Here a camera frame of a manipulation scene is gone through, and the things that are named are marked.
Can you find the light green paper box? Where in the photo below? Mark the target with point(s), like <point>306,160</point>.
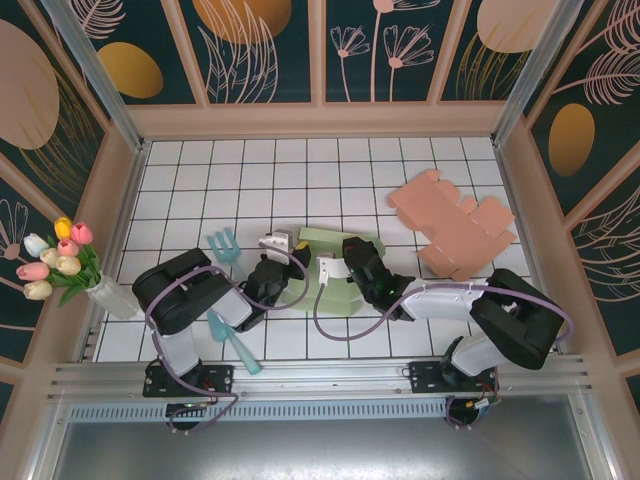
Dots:
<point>336,302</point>

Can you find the salmon pink paper box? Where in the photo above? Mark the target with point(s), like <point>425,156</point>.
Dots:
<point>450,225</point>

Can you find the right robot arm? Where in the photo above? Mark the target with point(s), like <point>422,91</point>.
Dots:
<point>520,325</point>

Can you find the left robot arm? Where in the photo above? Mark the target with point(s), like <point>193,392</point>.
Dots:
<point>180,295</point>

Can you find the teal toy rake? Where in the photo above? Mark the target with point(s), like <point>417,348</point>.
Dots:
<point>226,252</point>

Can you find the white ribbed vase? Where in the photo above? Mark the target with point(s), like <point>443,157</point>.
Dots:
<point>115,300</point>

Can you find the pink tulip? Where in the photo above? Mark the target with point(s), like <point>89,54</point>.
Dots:
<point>66,247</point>
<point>82,233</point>
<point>31,271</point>

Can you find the cream tulip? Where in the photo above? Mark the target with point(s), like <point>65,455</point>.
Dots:
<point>67,264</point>
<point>37,290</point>
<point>49,256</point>

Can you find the yellow tulip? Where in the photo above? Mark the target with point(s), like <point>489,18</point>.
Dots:
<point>62,228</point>

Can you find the blue white tulip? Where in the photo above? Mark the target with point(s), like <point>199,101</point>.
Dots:
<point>35,244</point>

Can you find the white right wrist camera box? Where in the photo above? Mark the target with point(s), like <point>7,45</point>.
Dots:
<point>335,267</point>

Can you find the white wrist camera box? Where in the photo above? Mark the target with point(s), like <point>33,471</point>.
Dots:
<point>335,267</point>
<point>272,242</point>

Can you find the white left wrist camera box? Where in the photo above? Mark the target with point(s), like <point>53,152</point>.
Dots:
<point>272,242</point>

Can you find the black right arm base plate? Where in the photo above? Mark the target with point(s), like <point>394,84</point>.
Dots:
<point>425,377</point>

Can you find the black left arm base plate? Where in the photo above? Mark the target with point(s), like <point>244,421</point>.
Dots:
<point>220,380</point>

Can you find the aluminium mounting rail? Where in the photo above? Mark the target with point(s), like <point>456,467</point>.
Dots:
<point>325,380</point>

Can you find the wall panel with flower outlines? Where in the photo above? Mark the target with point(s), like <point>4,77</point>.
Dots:
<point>375,75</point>

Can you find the wall panel with orange circle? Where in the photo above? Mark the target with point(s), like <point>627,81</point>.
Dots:
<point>250,60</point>

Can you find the wall panel with beige circle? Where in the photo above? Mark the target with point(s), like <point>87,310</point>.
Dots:
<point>480,70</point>

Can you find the aluminium frame post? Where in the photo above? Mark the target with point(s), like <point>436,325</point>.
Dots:
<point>107,95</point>
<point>525,75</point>

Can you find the wall panel with golden oval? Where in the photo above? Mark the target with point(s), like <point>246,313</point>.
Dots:
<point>150,50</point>

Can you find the wall panel with golden ellipse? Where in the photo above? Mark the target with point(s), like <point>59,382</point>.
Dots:
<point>600,125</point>

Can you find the wall panel with pink oval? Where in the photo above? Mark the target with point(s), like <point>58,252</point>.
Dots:
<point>30,100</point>

